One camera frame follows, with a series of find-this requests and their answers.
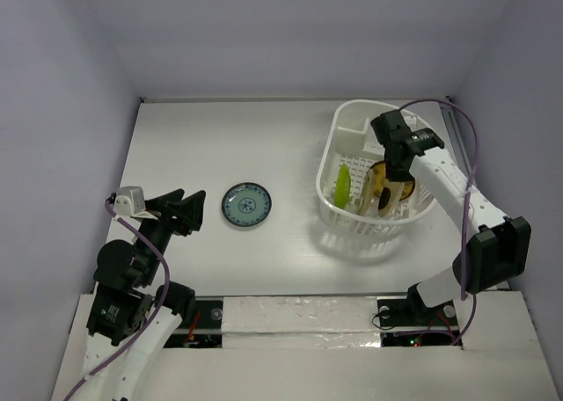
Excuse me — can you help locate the lime green plate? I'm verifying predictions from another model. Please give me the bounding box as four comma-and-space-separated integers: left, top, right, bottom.
333, 164, 351, 209

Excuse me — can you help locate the aluminium rail right edge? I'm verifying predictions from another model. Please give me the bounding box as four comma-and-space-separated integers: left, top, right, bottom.
439, 102, 471, 176

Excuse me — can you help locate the cream white plate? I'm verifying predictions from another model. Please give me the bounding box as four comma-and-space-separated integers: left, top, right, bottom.
377, 181, 404, 218

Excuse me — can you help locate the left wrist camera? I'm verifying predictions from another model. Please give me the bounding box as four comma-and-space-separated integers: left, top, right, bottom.
110, 186, 146, 218

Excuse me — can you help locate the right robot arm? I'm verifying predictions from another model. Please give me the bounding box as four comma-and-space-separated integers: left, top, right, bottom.
371, 110, 531, 324

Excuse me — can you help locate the beige plate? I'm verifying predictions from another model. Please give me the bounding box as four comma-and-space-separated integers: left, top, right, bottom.
358, 169, 377, 216

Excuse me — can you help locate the white plastic dish rack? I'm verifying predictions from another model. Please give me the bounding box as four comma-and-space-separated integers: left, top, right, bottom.
316, 99, 436, 236

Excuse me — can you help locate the silver foil covered bar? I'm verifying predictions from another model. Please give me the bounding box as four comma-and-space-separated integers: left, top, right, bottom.
221, 296, 381, 350

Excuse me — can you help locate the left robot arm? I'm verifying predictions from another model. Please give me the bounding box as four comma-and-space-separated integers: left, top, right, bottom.
67, 186, 206, 400

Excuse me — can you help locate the yellow brown-rimmed plate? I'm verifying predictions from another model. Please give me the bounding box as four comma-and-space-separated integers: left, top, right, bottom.
370, 161, 416, 201

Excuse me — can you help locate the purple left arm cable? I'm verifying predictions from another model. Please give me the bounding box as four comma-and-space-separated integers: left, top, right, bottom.
63, 200, 172, 401

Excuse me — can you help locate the teal patterned plate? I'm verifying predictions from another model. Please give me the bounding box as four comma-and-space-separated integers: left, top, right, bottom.
221, 182, 273, 229

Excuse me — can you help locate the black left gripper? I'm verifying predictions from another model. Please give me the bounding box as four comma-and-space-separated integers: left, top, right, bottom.
137, 186, 206, 282

